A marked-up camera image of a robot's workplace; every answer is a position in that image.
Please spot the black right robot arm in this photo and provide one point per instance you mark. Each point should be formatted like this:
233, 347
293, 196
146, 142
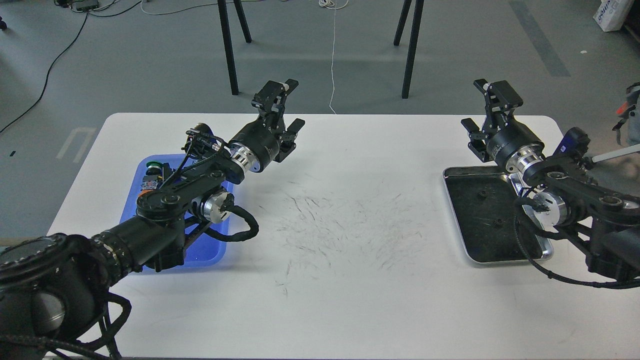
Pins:
558, 200

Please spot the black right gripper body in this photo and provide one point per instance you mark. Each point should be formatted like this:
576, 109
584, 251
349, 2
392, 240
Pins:
513, 146

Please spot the black table leg left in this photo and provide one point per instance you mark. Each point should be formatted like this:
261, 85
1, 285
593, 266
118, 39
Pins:
227, 40

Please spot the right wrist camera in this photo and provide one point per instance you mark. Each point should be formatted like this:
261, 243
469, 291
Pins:
574, 143

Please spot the black table leg right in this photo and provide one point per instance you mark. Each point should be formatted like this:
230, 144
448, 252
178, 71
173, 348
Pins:
413, 40

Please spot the blue plastic tray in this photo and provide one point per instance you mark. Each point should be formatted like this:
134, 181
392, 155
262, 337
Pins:
205, 251

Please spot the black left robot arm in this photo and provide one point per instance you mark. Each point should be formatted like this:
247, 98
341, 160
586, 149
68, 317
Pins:
55, 289

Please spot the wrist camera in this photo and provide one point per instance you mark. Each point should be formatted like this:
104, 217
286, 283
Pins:
201, 142
574, 143

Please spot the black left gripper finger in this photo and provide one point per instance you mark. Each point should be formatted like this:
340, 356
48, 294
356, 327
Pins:
287, 139
270, 103

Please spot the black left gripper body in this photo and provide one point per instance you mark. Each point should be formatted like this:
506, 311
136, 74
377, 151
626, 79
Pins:
260, 138

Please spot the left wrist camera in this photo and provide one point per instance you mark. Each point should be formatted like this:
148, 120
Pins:
201, 142

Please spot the black table leg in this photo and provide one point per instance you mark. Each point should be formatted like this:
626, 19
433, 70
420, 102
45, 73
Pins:
227, 40
413, 40

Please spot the silver metal tray black mat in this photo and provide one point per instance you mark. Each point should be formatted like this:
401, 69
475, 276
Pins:
484, 244

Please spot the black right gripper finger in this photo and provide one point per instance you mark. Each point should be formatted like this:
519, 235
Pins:
501, 101
478, 138

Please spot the green push button part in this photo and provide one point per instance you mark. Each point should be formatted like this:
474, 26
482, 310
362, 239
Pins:
153, 177

